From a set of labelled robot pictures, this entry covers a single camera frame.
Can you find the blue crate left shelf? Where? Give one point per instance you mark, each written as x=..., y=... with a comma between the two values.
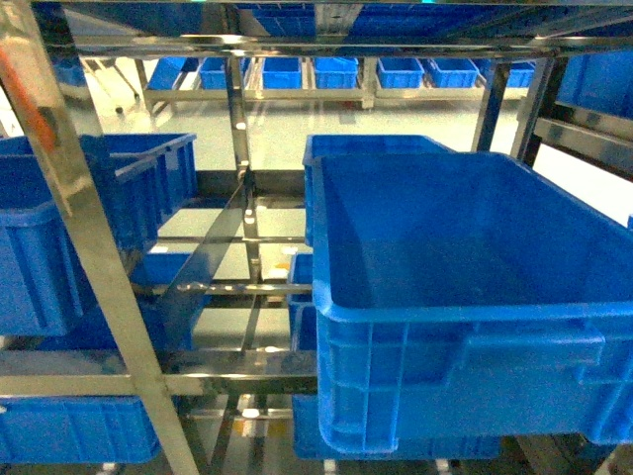
x=44, y=289

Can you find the blue crate bottom left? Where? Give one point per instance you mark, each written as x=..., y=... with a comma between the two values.
x=64, y=430

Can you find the large blue crate front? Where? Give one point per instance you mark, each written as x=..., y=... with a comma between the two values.
x=465, y=295

